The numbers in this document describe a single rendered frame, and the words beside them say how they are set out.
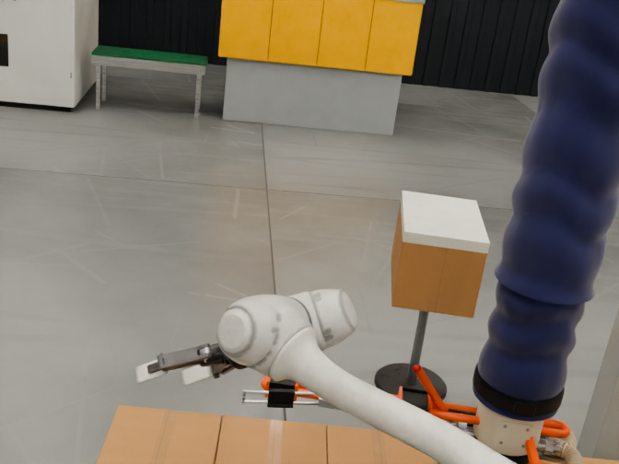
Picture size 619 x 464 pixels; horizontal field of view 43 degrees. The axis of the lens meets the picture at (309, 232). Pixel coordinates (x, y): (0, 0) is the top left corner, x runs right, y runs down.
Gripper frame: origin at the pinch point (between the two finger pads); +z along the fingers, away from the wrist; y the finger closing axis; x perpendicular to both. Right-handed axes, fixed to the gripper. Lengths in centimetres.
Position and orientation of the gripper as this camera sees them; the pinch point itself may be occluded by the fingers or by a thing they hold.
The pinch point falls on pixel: (165, 375)
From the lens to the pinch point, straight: 158.1
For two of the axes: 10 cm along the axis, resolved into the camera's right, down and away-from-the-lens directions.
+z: -8.4, 3.5, 4.1
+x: 2.2, 9.2, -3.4
